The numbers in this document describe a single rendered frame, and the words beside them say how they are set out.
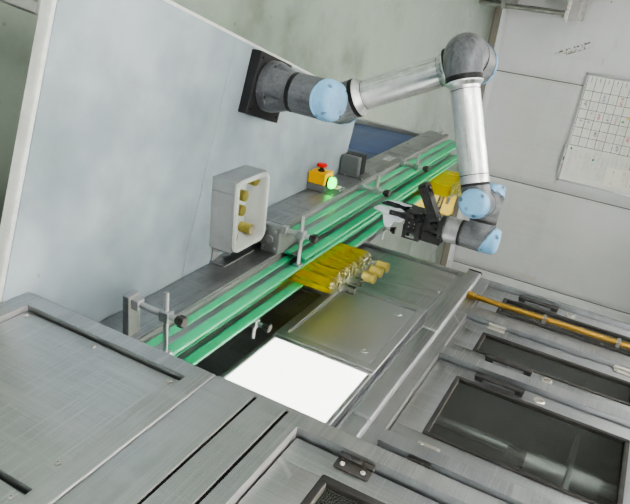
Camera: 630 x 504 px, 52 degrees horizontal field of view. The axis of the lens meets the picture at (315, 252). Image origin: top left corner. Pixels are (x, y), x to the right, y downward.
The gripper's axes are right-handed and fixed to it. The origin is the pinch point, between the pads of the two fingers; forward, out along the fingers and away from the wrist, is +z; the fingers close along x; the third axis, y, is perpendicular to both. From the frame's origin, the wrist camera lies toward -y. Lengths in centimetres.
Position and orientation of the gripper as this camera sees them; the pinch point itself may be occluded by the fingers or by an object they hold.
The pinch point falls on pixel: (382, 203)
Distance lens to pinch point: 192.7
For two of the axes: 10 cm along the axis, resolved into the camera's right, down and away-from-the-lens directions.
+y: -1.1, 9.1, 4.1
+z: -8.8, -2.9, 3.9
